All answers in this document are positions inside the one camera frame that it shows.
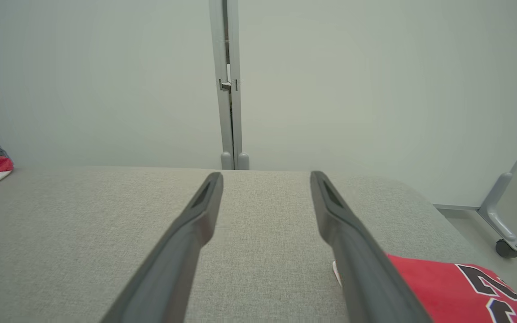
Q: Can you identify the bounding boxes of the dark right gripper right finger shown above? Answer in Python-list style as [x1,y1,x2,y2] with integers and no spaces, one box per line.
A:
[310,170,433,323]

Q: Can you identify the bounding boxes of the grey partition foot with caster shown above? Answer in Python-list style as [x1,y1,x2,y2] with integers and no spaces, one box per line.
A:
[434,112,517,253]

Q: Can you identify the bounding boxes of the grey fabric sofa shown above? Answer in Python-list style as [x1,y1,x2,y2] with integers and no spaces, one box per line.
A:
[0,166,517,323]

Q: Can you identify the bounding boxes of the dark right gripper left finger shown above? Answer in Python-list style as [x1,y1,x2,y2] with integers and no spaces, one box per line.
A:
[101,171,224,323]

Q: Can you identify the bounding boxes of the red jersey shirt white sleeves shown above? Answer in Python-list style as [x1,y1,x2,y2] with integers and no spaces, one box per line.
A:
[333,253,517,323]

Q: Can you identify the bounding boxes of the black caster wheel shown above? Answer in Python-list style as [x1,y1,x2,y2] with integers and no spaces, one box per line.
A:
[495,239,517,259]

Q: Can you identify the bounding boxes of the grey partition post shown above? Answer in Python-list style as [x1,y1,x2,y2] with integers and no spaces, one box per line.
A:
[227,0,250,170]
[209,0,234,170]

